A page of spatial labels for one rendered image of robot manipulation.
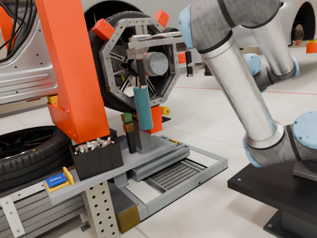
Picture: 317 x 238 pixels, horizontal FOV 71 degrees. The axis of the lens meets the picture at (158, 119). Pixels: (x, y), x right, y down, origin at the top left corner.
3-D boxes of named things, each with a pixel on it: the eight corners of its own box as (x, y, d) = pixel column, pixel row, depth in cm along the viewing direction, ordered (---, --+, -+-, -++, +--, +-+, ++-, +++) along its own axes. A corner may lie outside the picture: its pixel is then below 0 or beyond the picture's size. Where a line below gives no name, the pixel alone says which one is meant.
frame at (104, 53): (177, 96, 167) (168, 18, 151) (183, 97, 162) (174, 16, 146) (111, 116, 138) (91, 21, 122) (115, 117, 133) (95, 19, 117)
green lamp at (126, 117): (129, 119, 110) (127, 111, 109) (132, 121, 107) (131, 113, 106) (121, 122, 108) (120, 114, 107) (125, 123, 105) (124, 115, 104)
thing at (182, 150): (163, 144, 208) (162, 134, 205) (190, 156, 180) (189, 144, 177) (115, 165, 182) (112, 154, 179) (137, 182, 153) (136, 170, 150)
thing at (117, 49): (140, 70, 197) (120, 37, 181) (145, 70, 191) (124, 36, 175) (114, 93, 186) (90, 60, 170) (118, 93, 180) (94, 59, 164)
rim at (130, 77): (140, 22, 167) (77, 39, 143) (159, 16, 149) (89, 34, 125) (158, 86, 186) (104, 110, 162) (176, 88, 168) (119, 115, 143)
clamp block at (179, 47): (182, 51, 138) (181, 42, 137) (192, 49, 131) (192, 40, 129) (176, 52, 135) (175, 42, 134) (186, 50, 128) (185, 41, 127)
